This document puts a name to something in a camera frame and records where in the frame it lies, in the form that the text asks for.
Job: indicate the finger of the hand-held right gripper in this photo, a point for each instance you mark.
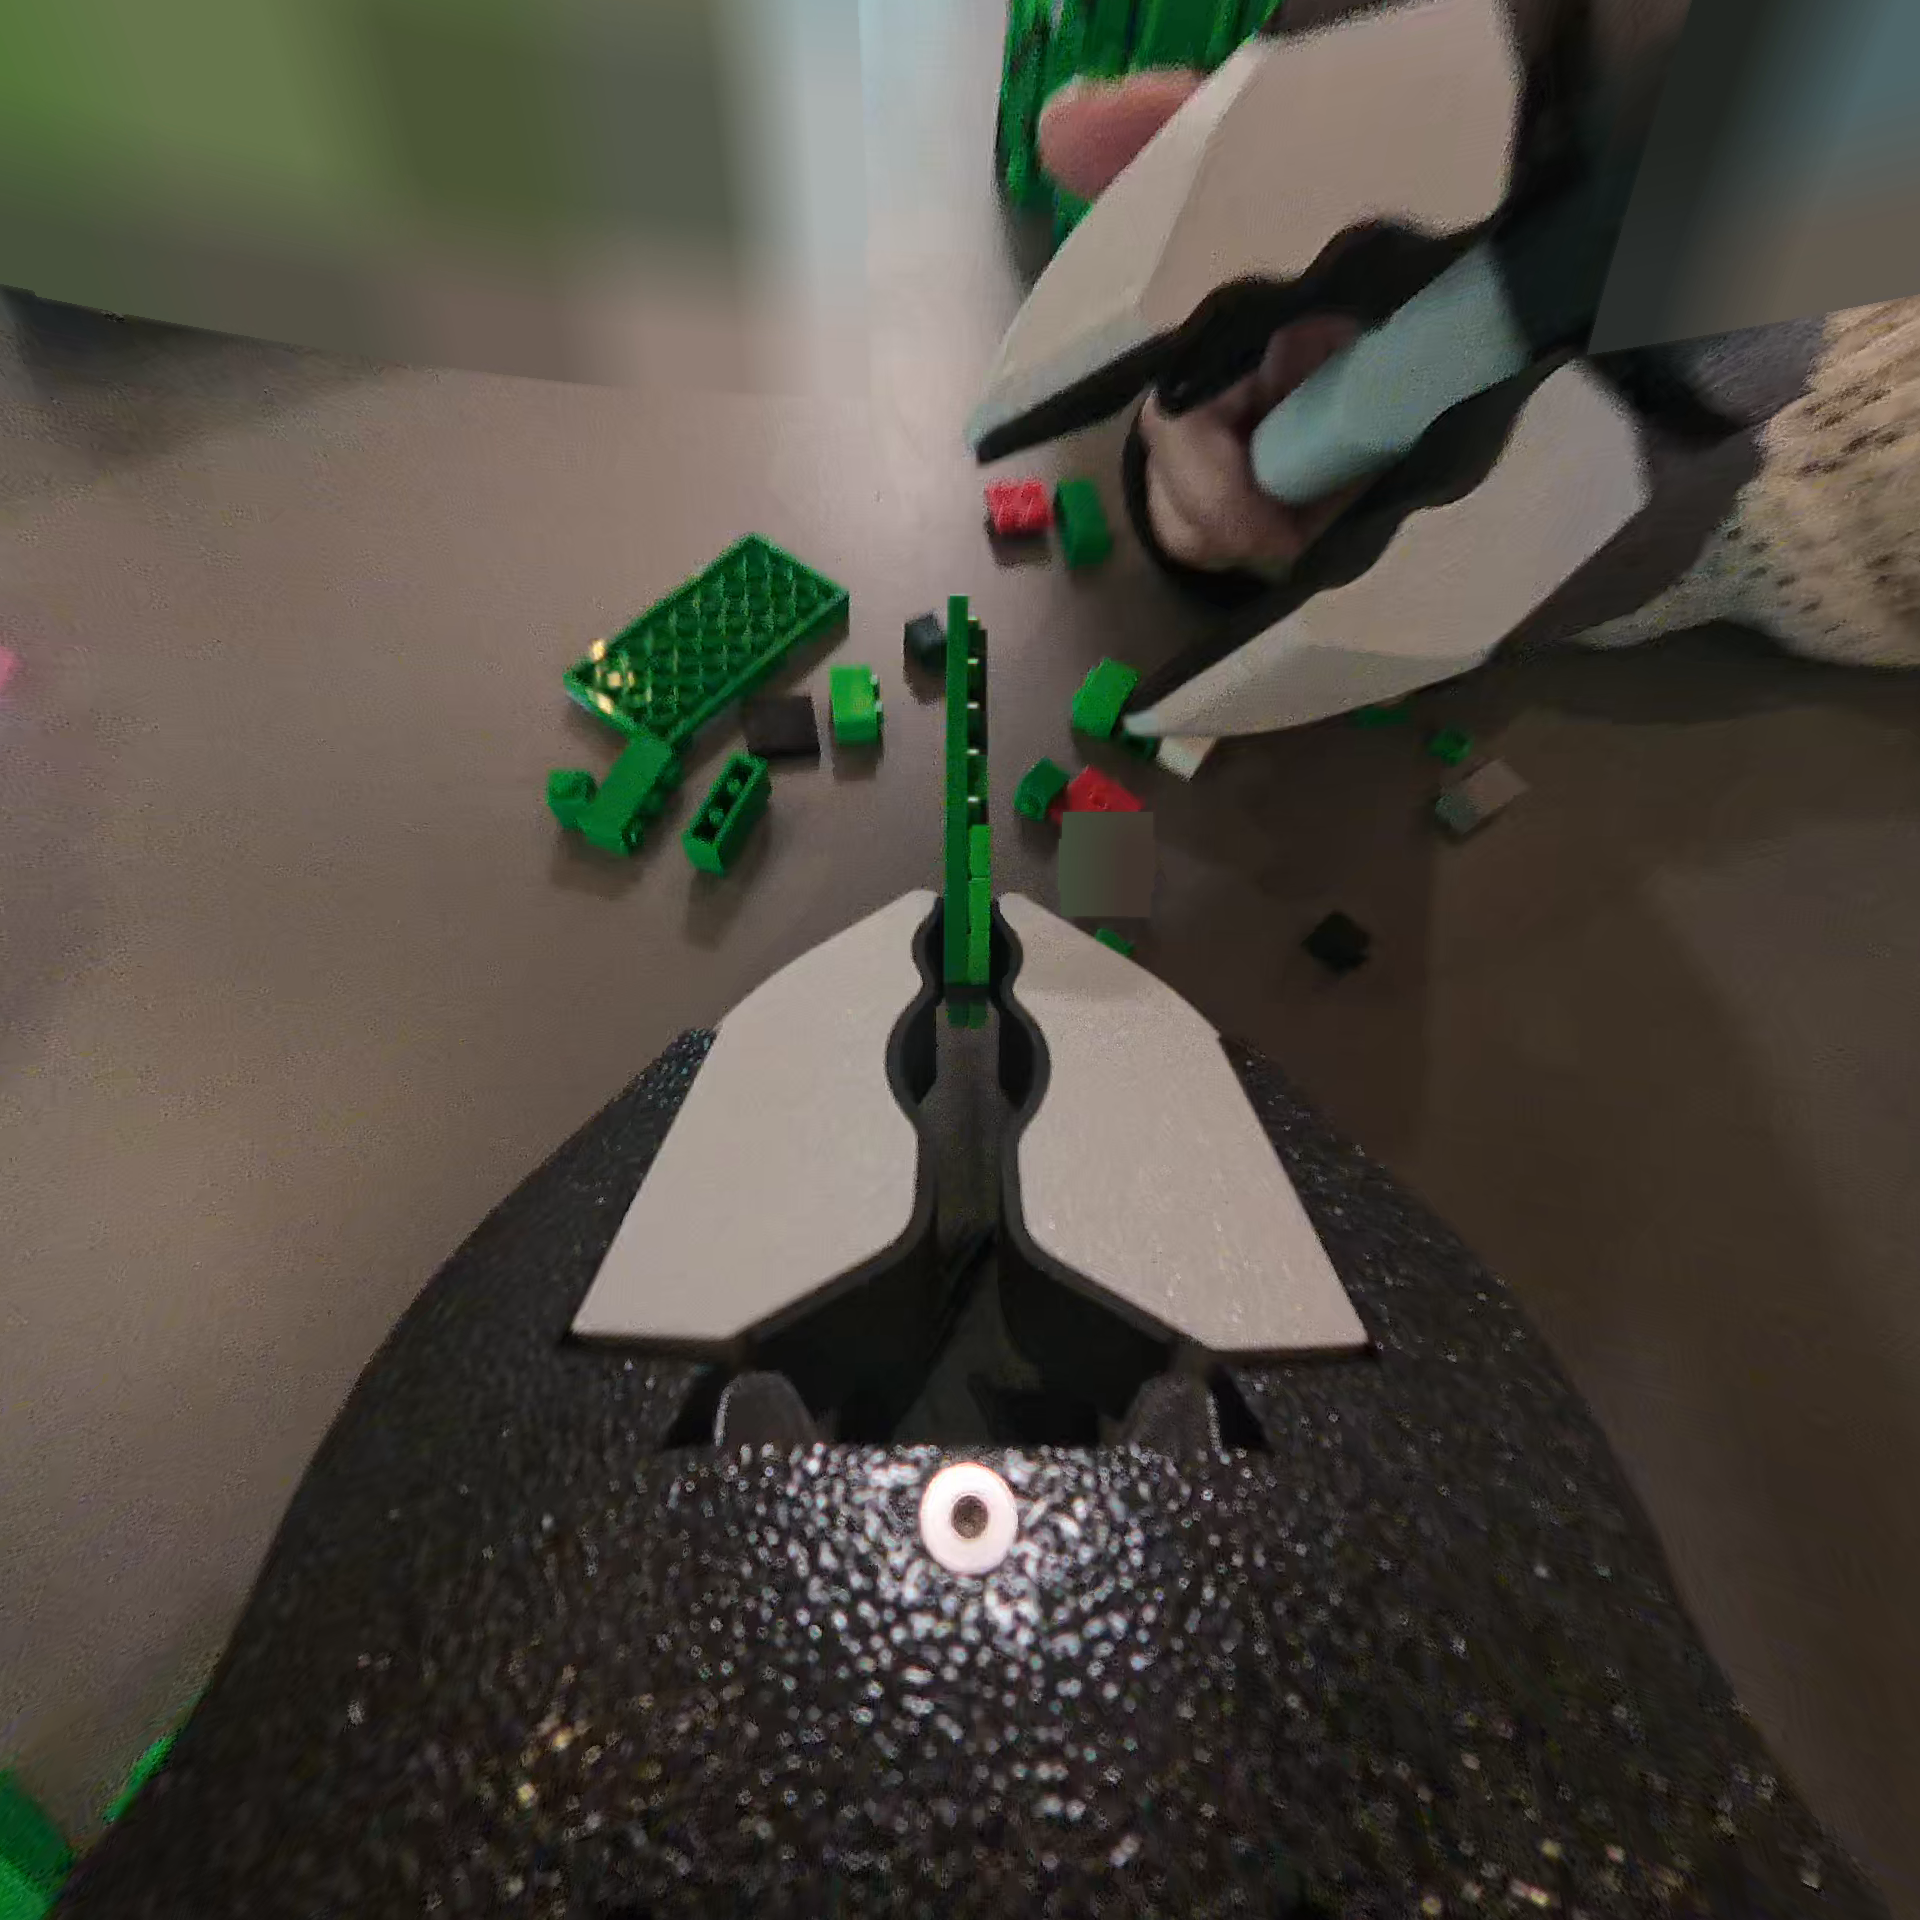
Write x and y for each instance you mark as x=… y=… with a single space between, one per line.
x=1276 y=180
x=1469 y=570

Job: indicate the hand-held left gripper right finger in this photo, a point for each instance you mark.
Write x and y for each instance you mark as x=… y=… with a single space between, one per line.
x=1169 y=1170

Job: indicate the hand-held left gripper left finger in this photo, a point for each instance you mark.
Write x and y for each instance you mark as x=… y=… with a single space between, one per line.
x=782 y=1140

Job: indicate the small green lego brick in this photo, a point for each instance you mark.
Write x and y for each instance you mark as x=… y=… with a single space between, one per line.
x=1039 y=788
x=858 y=706
x=1103 y=698
x=1085 y=522

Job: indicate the green lego plate assembly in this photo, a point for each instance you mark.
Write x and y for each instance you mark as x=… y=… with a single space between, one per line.
x=962 y=782

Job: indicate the grey lego brick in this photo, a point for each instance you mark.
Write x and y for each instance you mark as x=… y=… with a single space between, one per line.
x=1484 y=796

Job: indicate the black lego brick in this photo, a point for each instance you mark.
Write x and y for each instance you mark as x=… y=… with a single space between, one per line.
x=1336 y=939

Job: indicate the green hollow lego brick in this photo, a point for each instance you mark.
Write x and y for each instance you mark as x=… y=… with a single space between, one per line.
x=726 y=813

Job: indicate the white lego brick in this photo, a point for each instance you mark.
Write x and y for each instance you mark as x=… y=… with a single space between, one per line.
x=1185 y=755

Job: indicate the green lego brick cluster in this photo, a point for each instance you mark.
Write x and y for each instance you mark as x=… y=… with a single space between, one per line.
x=618 y=796

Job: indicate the dark brown lego tile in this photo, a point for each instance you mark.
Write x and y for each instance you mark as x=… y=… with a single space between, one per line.
x=783 y=725

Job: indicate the red white-studded lego brick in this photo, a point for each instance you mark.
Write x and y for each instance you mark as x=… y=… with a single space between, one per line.
x=1022 y=506

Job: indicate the large green lego plate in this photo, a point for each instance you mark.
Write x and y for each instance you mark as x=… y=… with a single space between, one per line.
x=706 y=638

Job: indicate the dark green lego brick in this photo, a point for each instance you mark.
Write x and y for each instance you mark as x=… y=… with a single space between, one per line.
x=924 y=642

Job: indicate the green lego structure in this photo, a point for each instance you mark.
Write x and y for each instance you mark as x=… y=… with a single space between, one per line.
x=29 y=1846

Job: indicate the person's right hand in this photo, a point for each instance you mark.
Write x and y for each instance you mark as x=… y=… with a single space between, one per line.
x=1216 y=480

